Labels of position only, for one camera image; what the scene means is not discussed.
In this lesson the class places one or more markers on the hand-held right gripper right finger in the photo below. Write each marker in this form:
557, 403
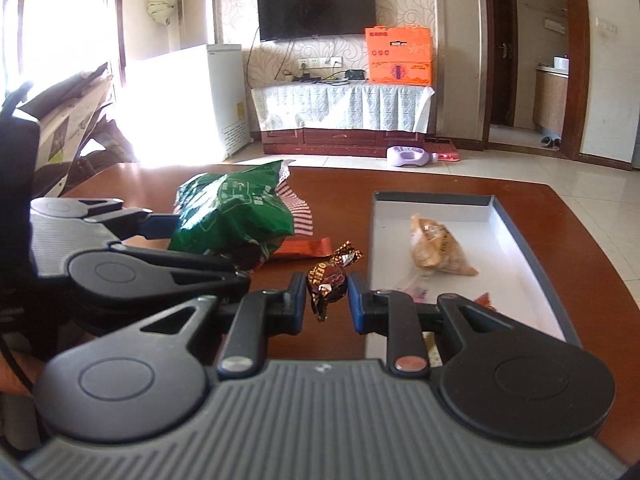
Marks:
353, 305

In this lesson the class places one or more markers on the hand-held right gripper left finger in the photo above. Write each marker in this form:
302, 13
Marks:
300, 302

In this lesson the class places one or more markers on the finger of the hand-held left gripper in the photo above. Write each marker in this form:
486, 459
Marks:
200, 270
155, 226

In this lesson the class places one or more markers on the brown foil candy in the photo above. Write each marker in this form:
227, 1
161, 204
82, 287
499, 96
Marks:
327, 282

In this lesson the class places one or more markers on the red foil snack packet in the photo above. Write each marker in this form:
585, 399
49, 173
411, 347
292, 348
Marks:
305, 248

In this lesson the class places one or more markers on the green snack bag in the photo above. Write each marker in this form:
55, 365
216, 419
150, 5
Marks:
235, 210

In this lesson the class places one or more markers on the clear bag of peanuts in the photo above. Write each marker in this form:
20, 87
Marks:
440, 250

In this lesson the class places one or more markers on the white tray with grey rim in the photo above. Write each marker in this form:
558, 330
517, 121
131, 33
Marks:
500, 250

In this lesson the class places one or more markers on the person's left forearm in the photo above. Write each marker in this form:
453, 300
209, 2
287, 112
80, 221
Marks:
17, 375

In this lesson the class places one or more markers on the small pink wrapped candy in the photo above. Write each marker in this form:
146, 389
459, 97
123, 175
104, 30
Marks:
417, 294

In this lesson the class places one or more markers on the small red wrapped candy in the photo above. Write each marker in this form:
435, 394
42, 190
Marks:
486, 301

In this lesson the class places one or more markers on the white chest freezer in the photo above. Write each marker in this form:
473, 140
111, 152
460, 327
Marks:
200, 95

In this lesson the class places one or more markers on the purple detergent bottle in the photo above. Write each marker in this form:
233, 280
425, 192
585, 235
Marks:
407, 156

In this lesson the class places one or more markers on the dark wooden television cabinet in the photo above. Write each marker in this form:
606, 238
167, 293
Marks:
345, 141

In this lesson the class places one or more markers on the pink slipper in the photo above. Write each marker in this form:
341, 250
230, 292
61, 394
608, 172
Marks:
448, 156

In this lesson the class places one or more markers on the white patterned cabinet cloth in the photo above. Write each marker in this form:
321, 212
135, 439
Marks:
345, 105

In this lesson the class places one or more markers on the small black device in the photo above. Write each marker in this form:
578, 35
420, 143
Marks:
355, 75

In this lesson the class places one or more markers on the orange cardboard gift box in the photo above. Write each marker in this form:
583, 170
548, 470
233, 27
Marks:
400, 55

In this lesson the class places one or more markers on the pair of grey shoes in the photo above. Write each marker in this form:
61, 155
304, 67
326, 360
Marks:
550, 142

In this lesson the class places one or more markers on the wooden kitchen counter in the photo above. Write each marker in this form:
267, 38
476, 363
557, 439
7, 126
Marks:
550, 100

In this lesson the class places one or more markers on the dark wooden door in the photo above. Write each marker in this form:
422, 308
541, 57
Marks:
502, 45

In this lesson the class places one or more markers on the white pot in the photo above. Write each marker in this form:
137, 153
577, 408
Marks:
561, 62

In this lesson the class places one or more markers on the white wall socket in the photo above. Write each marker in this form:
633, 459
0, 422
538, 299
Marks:
320, 62

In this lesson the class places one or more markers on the black wall television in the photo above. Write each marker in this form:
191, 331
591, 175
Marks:
315, 5

